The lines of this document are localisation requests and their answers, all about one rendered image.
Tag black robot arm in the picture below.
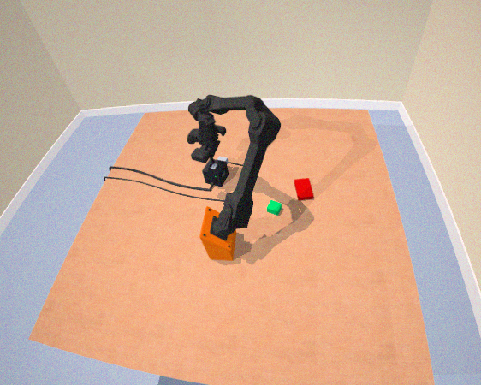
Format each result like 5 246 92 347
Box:
187 95 281 241

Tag red rectangular block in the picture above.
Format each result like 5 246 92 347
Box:
294 178 313 200

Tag small green block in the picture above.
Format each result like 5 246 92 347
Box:
267 200 282 216

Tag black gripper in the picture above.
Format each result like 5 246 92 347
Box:
191 124 226 163

